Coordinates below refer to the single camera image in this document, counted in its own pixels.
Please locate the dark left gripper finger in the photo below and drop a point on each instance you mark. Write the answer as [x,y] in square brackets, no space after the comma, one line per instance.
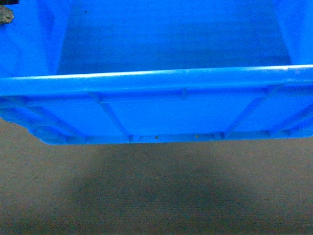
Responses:
[6,14]

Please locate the blue plastic crate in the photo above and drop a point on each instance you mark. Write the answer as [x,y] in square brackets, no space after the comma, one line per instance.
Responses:
[152,71]

